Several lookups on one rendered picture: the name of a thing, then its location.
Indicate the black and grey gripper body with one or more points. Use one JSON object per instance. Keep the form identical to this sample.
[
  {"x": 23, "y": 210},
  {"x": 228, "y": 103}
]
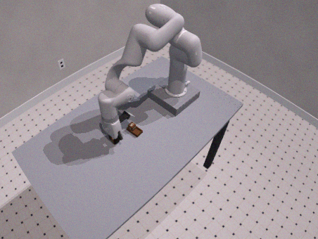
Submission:
[{"x": 112, "y": 128}]

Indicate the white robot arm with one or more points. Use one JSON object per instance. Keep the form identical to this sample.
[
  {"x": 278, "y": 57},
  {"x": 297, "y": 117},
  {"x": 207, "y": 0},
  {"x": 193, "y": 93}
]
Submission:
[{"x": 185, "y": 50}]

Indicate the brown shallow tray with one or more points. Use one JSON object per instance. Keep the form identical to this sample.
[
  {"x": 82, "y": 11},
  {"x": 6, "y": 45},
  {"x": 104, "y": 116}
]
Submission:
[{"x": 136, "y": 132}]

